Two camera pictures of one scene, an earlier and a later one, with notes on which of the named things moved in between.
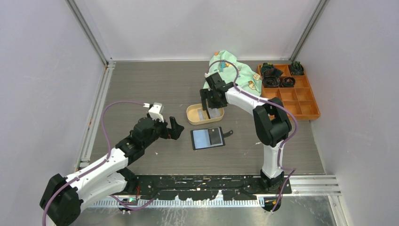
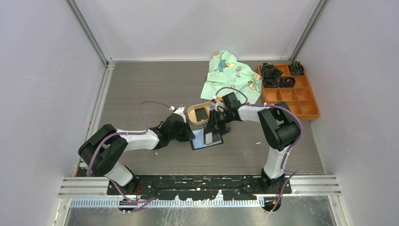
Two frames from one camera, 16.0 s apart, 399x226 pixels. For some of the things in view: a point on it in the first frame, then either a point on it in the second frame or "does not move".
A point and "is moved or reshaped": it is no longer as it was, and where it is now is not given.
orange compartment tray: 299,99 does not move
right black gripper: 205,93 -> 214,124
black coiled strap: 267,69 does not move
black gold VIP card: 214,136 -> 201,114
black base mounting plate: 208,187 does not move
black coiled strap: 297,68 does not move
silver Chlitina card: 214,113 is moved or reshaped
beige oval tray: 193,117 does not move
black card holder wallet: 207,138 does not move
